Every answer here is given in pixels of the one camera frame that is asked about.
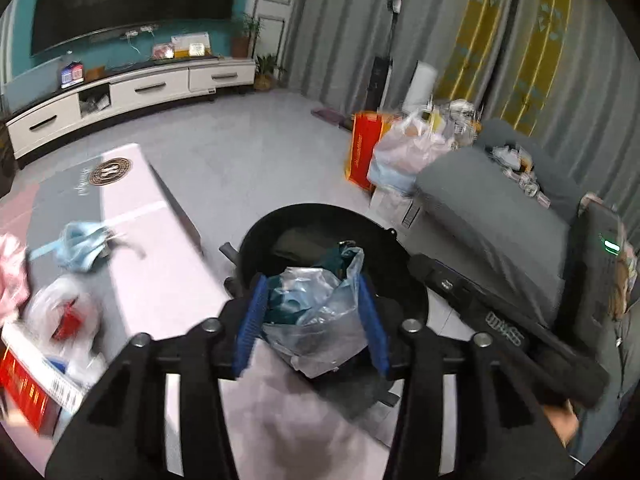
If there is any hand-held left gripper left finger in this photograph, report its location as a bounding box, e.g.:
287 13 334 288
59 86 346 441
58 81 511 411
45 274 271 480

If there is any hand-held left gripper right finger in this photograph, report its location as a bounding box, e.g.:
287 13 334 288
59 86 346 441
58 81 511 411
357 274 576 480

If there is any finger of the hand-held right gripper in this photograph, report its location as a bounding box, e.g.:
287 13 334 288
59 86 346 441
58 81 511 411
407 254 488 311

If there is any clear plastic bag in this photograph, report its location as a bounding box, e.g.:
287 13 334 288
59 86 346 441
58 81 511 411
262 247 372 379

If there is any black round trash bin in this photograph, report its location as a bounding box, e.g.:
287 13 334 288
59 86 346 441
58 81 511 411
220 203 431 411

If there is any pink printed plastic bag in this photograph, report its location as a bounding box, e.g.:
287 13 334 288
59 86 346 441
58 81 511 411
0 232 31 321

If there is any person's right hand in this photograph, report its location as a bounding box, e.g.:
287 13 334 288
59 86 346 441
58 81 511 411
545 400 581 448

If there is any person's grey clothing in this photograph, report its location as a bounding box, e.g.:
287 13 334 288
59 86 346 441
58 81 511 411
570 300 640 466

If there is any dark teal bag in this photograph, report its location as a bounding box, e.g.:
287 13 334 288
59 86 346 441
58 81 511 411
310 241 358 281

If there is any grey sofa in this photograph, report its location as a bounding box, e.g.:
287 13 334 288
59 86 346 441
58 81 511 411
415 119 588 341

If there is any white cardboard box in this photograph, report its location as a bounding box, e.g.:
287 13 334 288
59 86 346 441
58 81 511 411
372 187 426 231

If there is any black device with green light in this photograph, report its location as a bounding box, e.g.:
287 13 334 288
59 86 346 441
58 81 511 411
570 192 628 356

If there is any pink and grey bedsheet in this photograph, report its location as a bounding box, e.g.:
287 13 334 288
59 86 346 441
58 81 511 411
0 142 401 480

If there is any pale stuffed plastic bag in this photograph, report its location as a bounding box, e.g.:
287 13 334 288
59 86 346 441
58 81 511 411
367 110 453 196

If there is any pile of small packets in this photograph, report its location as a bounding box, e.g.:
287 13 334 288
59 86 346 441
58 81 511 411
492 144 551 211

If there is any red and yellow bag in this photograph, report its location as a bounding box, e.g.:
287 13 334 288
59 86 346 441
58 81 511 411
345 110 401 192

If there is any crumpled clear plastic wrap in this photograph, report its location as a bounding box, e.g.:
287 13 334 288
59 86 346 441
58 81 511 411
430 100 483 148

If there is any blue face mask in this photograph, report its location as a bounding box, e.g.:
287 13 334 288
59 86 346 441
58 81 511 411
52 221 146 273

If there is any white paper roll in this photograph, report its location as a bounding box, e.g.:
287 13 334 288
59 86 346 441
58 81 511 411
404 59 440 111

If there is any dark purple mat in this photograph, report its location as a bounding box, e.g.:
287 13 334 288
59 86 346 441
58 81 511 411
311 106 353 128

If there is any clear bag with red item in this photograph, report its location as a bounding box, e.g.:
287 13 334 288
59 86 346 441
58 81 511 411
22 275 108 386

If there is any stick vacuum cleaner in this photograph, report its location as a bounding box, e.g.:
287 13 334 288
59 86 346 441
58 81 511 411
367 0 405 111

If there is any red cardboard box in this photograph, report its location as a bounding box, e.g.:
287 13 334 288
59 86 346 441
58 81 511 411
0 322 83 436

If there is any white television cabinet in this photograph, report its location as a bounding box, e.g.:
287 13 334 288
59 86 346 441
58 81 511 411
5 55 257 161

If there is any small potted plant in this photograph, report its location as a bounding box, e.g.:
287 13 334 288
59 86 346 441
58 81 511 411
254 54 288 92

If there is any grey and yellow curtain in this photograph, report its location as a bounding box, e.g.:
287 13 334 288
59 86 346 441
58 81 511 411
282 0 640 241

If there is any tall potted plant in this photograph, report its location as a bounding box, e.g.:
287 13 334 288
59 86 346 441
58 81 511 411
232 12 263 58

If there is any blue box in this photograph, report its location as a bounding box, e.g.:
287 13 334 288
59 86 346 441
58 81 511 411
60 61 85 90

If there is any pale blue panel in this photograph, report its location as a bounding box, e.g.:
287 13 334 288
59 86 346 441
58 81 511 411
2 55 66 111

